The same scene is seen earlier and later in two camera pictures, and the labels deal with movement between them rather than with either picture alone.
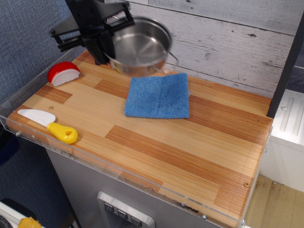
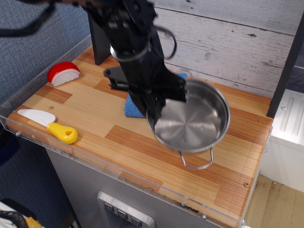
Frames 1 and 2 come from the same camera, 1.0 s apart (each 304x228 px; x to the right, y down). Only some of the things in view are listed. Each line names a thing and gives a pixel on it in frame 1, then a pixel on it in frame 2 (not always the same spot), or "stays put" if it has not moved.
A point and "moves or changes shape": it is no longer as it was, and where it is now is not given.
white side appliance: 282,161 stays put
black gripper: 94,17 -> 146,74
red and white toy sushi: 62,73 stays put
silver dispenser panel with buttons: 116,214 stays put
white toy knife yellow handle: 65,134 stays put
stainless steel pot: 142,49 moves or changes shape
